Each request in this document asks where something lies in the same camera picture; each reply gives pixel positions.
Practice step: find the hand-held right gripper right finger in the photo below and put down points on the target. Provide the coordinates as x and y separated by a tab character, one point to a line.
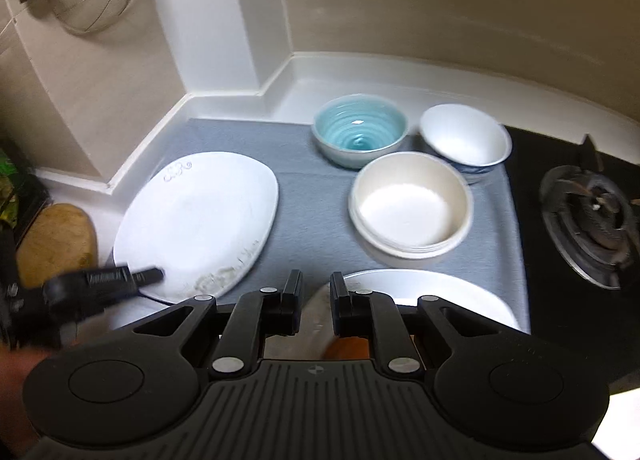
338	295

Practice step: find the green packet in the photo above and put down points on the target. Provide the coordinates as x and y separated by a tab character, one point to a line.
7	185

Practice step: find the grey mat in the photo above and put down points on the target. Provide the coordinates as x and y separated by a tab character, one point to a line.
310	200

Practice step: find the wooden cutting board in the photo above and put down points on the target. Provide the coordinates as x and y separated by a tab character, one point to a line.
57	245

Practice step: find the blue glazed bowl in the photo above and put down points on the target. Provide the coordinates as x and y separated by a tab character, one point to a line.
360	132

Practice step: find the white oval plate with print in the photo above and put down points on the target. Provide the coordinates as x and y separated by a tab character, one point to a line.
200	220

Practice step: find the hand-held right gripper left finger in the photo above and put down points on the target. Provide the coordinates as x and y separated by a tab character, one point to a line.
295	292

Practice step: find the white round plate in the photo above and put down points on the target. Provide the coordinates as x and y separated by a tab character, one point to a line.
450	292

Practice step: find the gas stove burner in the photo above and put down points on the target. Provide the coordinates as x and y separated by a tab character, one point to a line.
590	220

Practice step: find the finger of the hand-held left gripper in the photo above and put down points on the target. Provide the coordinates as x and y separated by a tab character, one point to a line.
115	282

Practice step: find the black gas stove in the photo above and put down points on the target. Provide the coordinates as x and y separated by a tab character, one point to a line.
527	200

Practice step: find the cream bowl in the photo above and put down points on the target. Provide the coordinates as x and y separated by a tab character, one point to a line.
410	210

